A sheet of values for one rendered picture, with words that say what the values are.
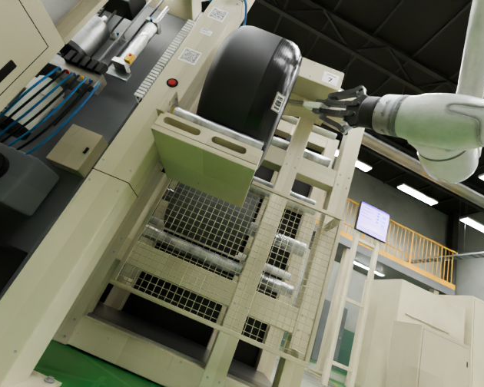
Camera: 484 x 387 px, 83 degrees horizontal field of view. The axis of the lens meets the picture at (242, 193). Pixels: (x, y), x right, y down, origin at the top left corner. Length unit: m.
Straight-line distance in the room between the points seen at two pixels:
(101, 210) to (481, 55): 1.06
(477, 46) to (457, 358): 5.07
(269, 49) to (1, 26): 0.72
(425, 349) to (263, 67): 4.74
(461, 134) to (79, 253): 0.96
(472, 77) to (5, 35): 1.11
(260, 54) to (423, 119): 0.57
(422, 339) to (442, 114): 4.67
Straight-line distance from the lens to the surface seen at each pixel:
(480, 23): 0.87
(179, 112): 0.98
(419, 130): 0.65
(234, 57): 1.00
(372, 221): 5.19
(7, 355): 0.99
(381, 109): 0.70
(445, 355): 5.44
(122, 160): 1.00
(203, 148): 0.88
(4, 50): 0.96
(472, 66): 0.86
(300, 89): 1.73
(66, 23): 1.14
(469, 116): 0.64
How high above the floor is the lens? 0.38
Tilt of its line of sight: 23 degrees up
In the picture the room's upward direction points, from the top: 23 degrees clockwise
